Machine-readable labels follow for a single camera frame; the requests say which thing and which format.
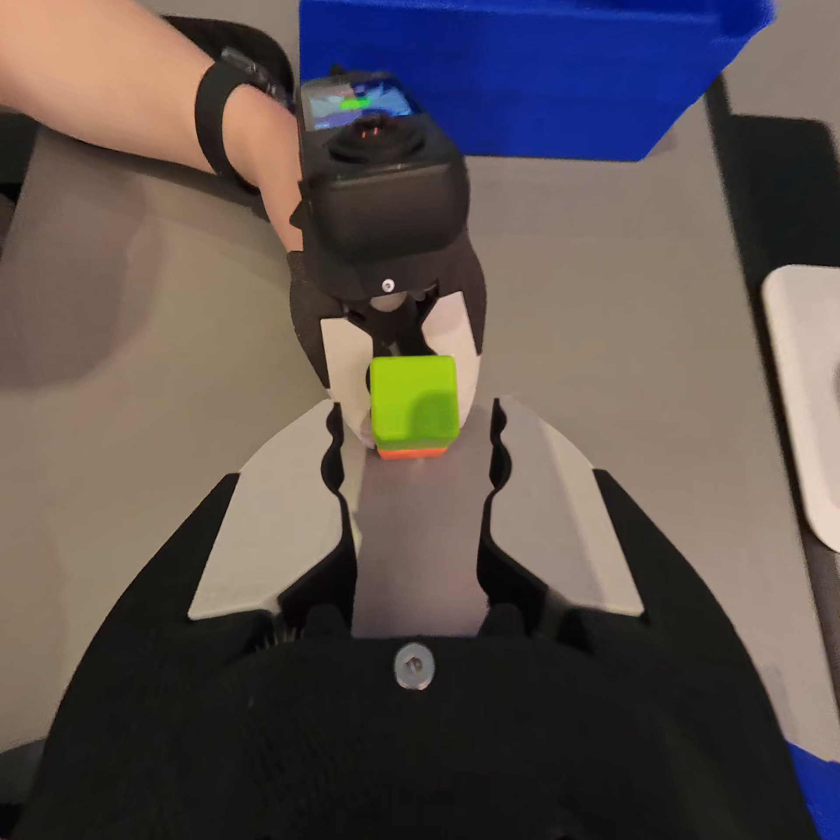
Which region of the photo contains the person's left forearm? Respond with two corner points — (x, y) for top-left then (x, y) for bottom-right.
(0, 0), (221, 175)

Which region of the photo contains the person's left hand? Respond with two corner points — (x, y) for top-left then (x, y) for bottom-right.
(223, 92), (306, 253)

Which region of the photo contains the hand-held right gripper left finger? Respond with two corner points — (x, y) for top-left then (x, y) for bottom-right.
(188, 400), (360, 641)

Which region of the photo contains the blue plastic bin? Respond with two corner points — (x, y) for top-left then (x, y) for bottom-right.
(298, 0), (778, 163)
(787, 742), (840, 840)

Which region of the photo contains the white document stand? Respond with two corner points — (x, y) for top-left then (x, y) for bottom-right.
(761, 266), (840, 552)

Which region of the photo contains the black wrist strap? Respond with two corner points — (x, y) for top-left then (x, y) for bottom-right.
(194, 47), (296, 196)

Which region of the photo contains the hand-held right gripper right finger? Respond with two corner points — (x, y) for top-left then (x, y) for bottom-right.
(476, 395), (645, 641)

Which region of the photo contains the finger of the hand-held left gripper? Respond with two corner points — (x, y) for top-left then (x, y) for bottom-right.
(422, 294), (484, 431)
(319, 317), (376, 448)

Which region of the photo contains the green cube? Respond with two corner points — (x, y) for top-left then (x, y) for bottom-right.
(369, 356), (460, 454)

